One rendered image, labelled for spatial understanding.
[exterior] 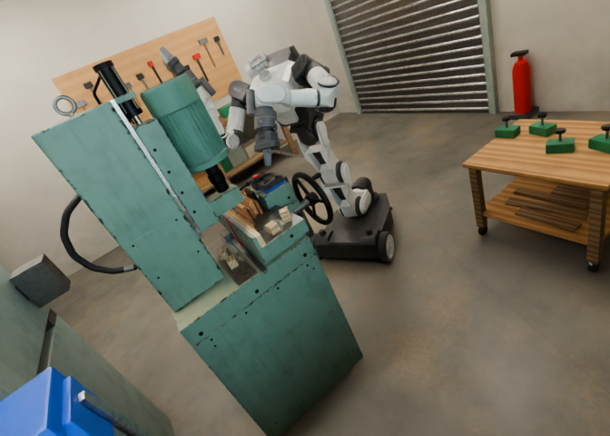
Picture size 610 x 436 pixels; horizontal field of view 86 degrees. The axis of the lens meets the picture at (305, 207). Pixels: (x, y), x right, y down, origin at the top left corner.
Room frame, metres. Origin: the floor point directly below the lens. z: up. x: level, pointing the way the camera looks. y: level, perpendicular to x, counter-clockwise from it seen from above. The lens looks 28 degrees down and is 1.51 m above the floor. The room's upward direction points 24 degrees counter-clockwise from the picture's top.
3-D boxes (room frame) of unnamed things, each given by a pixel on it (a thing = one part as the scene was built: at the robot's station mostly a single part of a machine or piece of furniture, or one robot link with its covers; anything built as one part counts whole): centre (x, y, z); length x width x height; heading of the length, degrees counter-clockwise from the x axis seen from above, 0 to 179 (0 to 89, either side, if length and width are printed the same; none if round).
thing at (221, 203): (1.24, 0.29, 1.03); 0.14 x 0.07 x 0.09; 113
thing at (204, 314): (1.20, 0.38, 0.76); 0.57 x 0.45 x 0.09; 113
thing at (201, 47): (4.54, 1.00, 1.50); 2.00 x 0.04 x 0.90; 113
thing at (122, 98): (1.19, 0.40, 1.53); 0.08 x 0.08 x 0.17; 23
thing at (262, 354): (1.20, 0.38, 0.35); 0.58 x 0.45 x 0.71; 113
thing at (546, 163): (1.38, -1.29, 0.32); 0.66 x 0.57 x 0.64; 21
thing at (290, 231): (1.33, 0.19, 0.87); 0.61 x 0.30 x 0.06; 23
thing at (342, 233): (2.06, -0.33, 0.19); 0.64 x 0.52 x 0.33; 143
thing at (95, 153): (1.13, 0.54, 1.16); 0.22 x 0.22 x 0.72; 23
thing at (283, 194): (1.36, 0.11, 0.91); 0.15 x 0.14 x 0.09; 23
